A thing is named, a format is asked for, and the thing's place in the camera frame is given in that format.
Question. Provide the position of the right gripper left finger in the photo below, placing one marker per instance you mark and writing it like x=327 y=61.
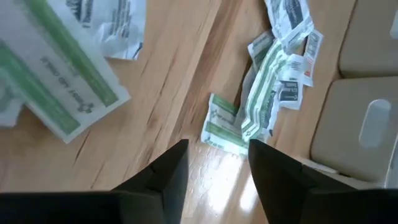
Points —
x=164 y=193

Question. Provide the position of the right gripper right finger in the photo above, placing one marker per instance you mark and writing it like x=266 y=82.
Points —
x=280 y=193

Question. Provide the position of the green striped gauze packet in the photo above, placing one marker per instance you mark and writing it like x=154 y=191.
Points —
x=62 y=68
x=264 y=93
x=7 y=102
x=222 y=127

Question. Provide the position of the white packet red label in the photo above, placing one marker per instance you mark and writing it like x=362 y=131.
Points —
x=312 y=53

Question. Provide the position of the grey plastic bin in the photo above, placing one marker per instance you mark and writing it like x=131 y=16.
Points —
x=351 y=130
x=370 y=40

